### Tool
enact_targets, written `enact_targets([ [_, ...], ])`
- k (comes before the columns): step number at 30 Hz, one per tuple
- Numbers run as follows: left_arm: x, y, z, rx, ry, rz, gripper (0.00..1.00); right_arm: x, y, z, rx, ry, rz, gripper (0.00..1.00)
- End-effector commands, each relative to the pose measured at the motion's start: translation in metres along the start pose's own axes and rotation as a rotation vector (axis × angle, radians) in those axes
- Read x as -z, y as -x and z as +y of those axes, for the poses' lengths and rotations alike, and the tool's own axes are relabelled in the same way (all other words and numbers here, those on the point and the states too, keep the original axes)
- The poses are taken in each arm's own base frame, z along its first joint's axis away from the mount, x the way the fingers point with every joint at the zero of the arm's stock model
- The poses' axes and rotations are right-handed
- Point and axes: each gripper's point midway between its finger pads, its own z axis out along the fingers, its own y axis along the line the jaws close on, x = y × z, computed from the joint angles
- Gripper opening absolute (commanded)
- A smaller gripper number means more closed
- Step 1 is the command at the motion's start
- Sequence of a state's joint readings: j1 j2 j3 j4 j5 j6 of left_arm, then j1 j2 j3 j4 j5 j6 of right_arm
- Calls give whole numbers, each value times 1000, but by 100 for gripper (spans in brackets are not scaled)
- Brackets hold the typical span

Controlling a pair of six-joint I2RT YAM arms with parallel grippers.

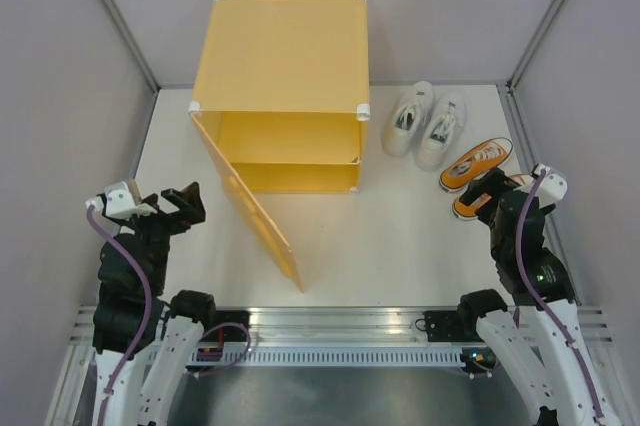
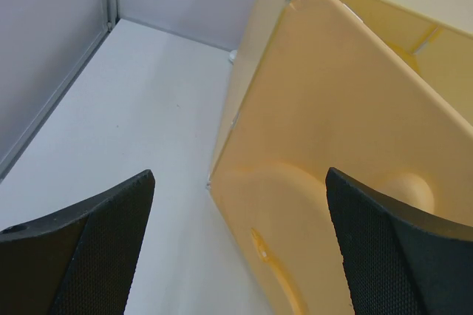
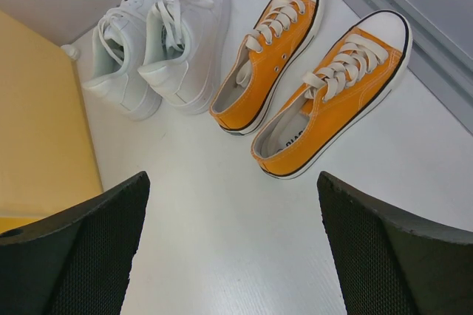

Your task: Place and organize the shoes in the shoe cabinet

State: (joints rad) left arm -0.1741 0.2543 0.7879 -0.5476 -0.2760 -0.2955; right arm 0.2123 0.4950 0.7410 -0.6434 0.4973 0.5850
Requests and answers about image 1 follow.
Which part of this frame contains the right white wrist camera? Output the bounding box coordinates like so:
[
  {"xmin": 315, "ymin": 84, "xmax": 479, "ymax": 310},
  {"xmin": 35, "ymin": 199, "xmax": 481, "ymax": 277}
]
[{"xmin": 517, "ymin": 163, "xmax": 568, "ymax": 208}]

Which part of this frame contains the white sneaker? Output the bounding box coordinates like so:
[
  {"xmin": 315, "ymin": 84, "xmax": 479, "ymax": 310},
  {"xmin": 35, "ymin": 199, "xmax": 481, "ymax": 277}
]
[
  {"xmin": 381, "ymin": 81, "xmax": 435, "ymax": 158},
  {"xmin": 414, "ymin": 92, "xmax": 467, "ymax": 171}
]

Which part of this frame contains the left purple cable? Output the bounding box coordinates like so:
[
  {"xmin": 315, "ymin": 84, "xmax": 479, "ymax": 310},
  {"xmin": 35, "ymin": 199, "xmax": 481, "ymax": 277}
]
[{"xmin": 86, "ymin": 205, "xmax": 154, "ymax": 425}]

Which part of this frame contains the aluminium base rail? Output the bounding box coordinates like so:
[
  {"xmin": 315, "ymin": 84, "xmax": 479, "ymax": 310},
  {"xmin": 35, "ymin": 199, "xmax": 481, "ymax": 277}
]
[{"xmin": 67, "ymin": 304, "xmax": 614, "ymax": 347}]

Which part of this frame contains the yellow plastic shoe cabinet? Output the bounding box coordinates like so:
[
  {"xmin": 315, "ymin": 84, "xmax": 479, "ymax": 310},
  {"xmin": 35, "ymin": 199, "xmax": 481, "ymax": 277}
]
[{"xmin": 189, "ymin": 0, "xmax": 371, "ymax": 193}]

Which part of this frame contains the right aluminium frame post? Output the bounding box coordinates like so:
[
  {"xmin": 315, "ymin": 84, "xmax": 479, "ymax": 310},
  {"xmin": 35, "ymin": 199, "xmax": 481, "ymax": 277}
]
[{"xmin": 506, "ymin": 0, "xmax": 567, "ymax": 91}]

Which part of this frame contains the white slotted cable duct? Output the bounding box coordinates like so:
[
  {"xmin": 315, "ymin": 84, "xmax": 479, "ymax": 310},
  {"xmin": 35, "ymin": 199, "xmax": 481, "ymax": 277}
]
[{"xmin": 184, "ymin": 348, "xmax": 464, "ymax": 370}]

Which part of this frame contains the lower orange canvas sneaker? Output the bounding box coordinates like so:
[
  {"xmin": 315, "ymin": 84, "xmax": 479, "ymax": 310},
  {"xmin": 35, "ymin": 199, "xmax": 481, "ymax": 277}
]
[{"xmin": 452, "ymin": 174, "xmax": 533, "ymax": 221}]

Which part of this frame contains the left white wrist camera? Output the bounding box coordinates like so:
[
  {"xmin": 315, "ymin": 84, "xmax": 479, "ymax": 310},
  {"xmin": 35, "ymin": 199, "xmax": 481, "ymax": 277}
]
[{"xmin": 85, "ymin": 179, "xmax": 158, "ymax": 220}]

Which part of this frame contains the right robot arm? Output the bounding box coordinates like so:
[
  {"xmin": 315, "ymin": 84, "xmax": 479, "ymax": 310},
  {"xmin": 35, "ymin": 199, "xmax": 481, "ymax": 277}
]
[{"xmin": 456, "ymin": 164, "xmax": 622, "ymax": 425}]

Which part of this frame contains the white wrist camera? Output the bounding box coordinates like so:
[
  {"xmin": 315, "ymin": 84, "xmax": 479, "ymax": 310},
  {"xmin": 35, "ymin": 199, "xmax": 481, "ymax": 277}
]
[
  {"xmin": 517, "ymin": 163, "xmax": 568, "ymax": 208},
  {"xmin": 85, "ymin": 179, "xmax": 158, "ymax": 220}
]

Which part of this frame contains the orange canvas sneaker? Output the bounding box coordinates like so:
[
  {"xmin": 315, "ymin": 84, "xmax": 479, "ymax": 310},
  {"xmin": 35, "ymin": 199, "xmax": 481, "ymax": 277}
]
[
  {"xmin": 452, "ymin": 174, "xmax": 533, "ymax": 221},
  {"xmin": 439, "ymin": 137, "xmax": 513, "ymax": 193}
]

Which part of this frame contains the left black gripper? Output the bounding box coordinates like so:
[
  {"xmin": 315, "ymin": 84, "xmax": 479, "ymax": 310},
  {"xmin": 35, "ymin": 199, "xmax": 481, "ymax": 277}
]
[{"xmin": 118, "ymin": 181, "xmax": 205, "ymax": 291}]

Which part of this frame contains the upper orange canvas sneaker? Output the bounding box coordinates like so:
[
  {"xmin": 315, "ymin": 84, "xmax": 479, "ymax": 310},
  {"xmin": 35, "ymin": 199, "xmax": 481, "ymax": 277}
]
[{"xmin": 439, "ymin": 137, "xmax": 513, "ymax": 193}]

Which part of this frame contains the yellow cabinet door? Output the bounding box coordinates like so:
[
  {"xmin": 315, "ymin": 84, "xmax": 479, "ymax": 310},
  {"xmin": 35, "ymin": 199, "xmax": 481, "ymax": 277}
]
[{"xmin": 190, "ymin": 112, "xmax": 304, "ymax": 292}]

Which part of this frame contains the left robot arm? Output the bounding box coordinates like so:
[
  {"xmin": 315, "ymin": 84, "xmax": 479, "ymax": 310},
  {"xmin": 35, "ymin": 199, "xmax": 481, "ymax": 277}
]
[{"xmin": 86, "ymin": 180, "xmax": 219, "ymax": 425}]

